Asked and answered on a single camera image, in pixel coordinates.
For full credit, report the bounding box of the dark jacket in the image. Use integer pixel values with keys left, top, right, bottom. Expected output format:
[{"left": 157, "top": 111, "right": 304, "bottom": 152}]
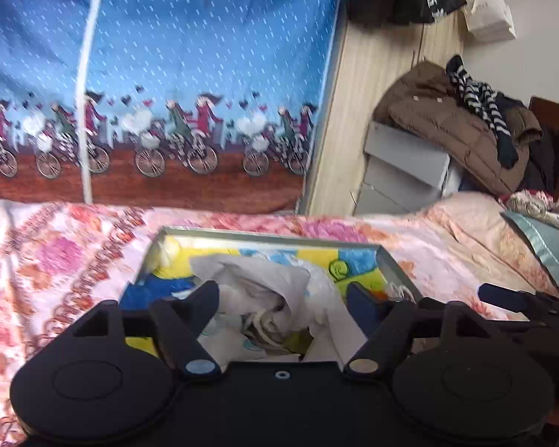
[{"left": 496, "top": 92, "right": 559, "bottom": 193}]

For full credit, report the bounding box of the white tissue sheet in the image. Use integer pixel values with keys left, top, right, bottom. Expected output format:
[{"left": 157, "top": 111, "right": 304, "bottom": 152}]
[{"left": 300, "top": 261, "right": 371, "bottom": 363}]

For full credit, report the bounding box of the wooden wardrobe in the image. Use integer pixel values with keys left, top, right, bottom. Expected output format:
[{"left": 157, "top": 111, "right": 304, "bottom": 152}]
[{"left": 297, "top": 0, "right": 472, "bottom": 218}]

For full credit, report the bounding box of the striped scarf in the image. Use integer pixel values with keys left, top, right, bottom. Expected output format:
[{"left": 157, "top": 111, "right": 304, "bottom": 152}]
[{"left": 446, "top": 54, "right": 521, "bottom": 169}]

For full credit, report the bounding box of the white cloth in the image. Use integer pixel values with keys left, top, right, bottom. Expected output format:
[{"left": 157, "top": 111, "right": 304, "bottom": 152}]
[{"left": 190, "top": 255, "right": 312, "bottom": 333}]

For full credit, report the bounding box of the blue printed curtain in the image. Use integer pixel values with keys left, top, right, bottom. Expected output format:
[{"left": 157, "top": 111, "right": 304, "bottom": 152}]
[{"left": 0, "top": 0, "right": 346, "bottom": 213}]

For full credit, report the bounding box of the grey cardboard box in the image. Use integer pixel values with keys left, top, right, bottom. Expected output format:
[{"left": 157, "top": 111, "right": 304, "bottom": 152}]
[
  {"left": 363, "top": 121, "right": 451, "bottom": 190},
  {"left": 353, "top": 181, "right": 448, "bottom": 218}
]

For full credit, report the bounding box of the white curtain pole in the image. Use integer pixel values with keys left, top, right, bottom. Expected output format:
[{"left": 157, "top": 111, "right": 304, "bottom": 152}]
[{"left": 76, "top": 0, "right": 116, "bottom": 204}]

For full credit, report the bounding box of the white paper bag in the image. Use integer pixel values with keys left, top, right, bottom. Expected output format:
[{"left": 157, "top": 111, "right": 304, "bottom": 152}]
[{"left": 462, "top": 0, "right": 518, "bottom": 41}]

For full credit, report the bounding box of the white patterned diaper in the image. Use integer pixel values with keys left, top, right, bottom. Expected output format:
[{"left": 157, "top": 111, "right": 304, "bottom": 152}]
[{"left": 199, "top": 314, "right": 280, "bottom": 364}]

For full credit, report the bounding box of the floral quilt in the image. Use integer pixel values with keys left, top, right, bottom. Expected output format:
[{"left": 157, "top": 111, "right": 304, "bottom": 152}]
[{"left": 502, "top": 189, "right": 559, "bottom": 234}]

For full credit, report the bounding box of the brown padded jacket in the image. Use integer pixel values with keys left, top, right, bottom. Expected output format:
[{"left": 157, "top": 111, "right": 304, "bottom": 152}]
[{"left": 373, "top": 60, "right": 544, "bottom": 196}]

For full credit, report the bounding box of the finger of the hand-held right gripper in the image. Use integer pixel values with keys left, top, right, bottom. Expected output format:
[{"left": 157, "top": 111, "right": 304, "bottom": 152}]
[{"left": 477, "top": 282, "right": 559, "bottom": 320}]

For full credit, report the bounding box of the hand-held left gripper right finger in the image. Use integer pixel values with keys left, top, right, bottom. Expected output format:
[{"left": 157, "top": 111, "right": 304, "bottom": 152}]
[{"left": 344, "top": 282, "right": 500, "bottom": 377}]

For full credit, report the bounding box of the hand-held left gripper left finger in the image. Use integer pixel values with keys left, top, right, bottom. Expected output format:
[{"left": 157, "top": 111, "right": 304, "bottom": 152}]
[{"left": 69, "top": 280, "right": 221, "bottom": 380}]

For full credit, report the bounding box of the light blue pillow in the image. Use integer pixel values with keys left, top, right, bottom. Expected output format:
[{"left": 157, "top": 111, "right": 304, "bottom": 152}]
[{"left": 500, "top": 209, "right": 559, "bottom": 290}]

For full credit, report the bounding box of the pink floral bedsheet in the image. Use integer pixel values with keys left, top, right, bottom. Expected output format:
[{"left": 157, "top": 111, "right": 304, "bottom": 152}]
[{"left": 0, "top": 190, "right": 559, "bottom": 447}]

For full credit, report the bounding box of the colourful lined storage box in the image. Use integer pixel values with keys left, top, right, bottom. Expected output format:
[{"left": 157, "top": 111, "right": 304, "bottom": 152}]
[{"left": 120, "top": 225, "right": 426, "bottom": 365}]

